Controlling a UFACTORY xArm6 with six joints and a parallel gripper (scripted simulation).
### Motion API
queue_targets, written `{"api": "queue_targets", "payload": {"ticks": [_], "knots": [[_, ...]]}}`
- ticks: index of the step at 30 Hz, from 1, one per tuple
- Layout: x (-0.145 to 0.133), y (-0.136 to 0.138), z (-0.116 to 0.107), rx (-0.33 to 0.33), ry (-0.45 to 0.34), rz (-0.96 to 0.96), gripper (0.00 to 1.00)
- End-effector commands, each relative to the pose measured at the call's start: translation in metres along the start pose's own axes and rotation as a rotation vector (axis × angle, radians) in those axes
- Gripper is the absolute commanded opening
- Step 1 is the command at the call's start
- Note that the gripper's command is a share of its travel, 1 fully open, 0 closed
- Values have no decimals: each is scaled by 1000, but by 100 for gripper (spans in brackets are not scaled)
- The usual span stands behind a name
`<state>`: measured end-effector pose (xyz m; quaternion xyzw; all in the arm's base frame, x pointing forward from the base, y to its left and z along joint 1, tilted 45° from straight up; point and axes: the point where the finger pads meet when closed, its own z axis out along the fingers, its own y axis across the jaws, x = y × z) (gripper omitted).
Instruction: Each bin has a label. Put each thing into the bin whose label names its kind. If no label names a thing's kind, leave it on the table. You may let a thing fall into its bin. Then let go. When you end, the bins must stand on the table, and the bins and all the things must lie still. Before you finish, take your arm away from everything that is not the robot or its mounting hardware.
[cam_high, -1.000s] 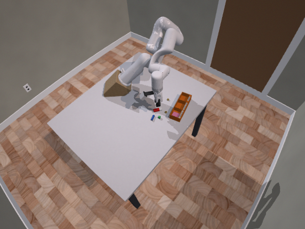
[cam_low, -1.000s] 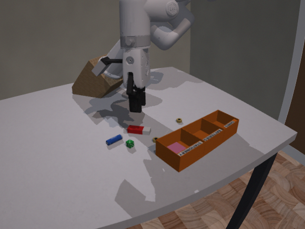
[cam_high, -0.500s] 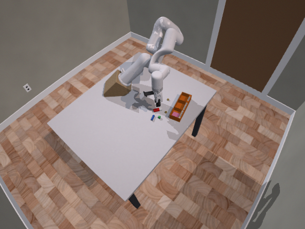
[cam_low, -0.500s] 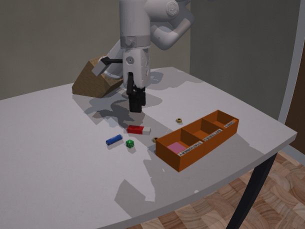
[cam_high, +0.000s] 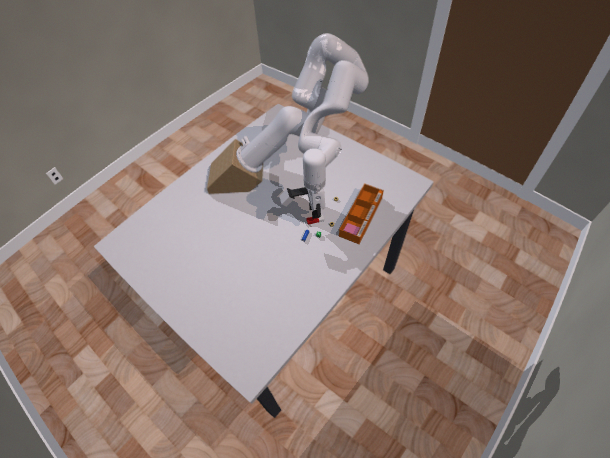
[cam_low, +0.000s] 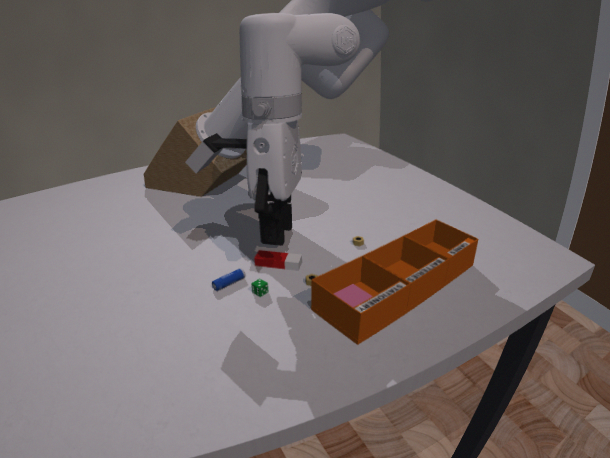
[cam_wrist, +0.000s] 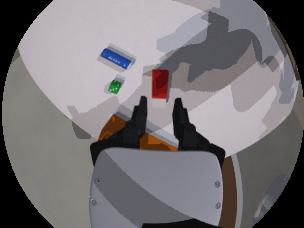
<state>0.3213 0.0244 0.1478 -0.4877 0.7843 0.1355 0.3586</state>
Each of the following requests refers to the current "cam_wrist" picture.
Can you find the orange-brown three-compartment bin rack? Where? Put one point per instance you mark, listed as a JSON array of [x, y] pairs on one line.
[[147, 142]]

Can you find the green die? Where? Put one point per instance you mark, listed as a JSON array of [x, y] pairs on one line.
[[114, 86]]

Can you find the blue cylinder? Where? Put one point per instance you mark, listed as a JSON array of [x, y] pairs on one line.
[[116, 58]]

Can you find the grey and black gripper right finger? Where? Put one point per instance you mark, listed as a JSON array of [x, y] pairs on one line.
[[187, 135]]

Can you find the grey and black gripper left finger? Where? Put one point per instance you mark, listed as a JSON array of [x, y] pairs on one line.
[[129, 136]]

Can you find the red and white eraser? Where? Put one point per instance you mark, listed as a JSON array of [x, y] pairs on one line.
[[159, 87]]

